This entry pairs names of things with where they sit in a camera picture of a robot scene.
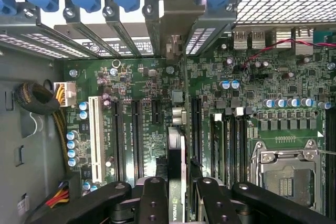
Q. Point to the metal slot cover plate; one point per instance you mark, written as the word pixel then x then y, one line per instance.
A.
pixel 89 33
pixel 152 32
pixel 123 33

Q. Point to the short black expansion slot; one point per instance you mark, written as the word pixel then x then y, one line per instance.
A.
pixel 156 112

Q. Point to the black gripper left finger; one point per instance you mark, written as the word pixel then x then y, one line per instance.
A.
pixel 155 203

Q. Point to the open black PC case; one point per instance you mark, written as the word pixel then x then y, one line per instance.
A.
pixel 15 129

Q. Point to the green motherboard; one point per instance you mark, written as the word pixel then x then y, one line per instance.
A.
pixel 262 82

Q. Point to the large silver port block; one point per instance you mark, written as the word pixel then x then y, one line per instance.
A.
pixel 281 39
pixel 304 40

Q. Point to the white power connector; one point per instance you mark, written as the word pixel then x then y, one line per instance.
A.
pixel 67 94

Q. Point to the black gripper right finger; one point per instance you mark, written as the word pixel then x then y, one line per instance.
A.
pixel 215 205

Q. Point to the black RAM slot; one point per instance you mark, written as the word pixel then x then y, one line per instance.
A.
pixel 241 150
pixel 230 150

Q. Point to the silver USB port block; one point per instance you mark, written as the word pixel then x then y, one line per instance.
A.
pixel 240 40
pixel 258 40

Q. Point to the long black expansion slot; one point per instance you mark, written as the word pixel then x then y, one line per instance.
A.
pixel 197 129
pixel 137 140
pixel 118 140

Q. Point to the metal CPU socket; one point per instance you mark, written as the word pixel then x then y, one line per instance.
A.
pixel 286 182

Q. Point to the white PCI expansion slot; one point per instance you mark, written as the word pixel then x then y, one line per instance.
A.
pixel 95 140

